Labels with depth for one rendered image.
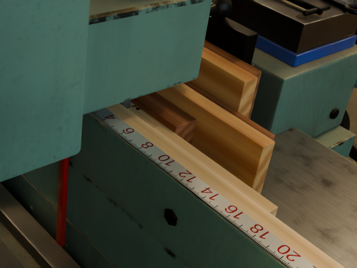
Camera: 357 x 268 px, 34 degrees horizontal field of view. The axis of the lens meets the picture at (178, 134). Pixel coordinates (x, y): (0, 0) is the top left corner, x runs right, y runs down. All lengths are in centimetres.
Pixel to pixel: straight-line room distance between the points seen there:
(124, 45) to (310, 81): 21
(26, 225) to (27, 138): 21
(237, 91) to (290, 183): 9
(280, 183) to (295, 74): 10
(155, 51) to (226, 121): 7
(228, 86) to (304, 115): 13
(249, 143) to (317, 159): 12
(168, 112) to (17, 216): 18
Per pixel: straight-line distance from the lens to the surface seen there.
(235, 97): 45
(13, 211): 54
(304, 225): 44
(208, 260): 37
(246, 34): 48
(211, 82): 47
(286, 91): 51
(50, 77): 31
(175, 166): 37
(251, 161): 42
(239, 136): 42
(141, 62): 40
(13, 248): 53
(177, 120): 44
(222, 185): 37
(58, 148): 34
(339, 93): 60
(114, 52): 38
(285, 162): 50
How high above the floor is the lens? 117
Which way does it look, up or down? 33 degrees down
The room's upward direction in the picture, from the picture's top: 10 degrees clockwise
